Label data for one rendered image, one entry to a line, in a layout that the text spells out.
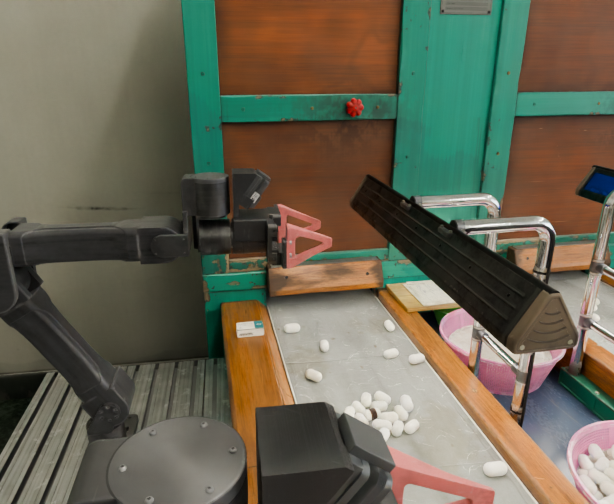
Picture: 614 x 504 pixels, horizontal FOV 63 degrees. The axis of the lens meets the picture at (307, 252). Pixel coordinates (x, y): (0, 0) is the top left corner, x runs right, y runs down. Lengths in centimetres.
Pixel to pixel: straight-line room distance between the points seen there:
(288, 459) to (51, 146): 194
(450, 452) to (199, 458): 71
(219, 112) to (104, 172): 95
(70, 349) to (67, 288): 136
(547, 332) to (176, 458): 45
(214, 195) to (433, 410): 55
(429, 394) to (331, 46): 79
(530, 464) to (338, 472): 69
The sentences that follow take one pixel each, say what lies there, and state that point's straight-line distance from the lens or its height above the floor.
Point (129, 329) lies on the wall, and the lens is 229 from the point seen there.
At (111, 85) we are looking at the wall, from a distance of 203.
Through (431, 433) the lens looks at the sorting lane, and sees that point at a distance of 94.
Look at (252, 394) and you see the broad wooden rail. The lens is 97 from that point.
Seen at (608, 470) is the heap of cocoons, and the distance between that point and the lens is 97.
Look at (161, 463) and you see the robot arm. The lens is 24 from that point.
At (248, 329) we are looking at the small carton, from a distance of 114.
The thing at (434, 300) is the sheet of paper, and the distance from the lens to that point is 131.
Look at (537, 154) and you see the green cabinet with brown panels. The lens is 151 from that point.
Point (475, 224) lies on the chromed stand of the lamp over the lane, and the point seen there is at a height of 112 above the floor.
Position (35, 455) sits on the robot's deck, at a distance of 110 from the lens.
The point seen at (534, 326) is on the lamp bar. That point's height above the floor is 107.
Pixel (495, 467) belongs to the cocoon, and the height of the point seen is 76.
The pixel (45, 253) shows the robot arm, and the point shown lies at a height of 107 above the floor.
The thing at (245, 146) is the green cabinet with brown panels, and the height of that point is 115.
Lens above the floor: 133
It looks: 20 degrees down
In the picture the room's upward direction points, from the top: straight up
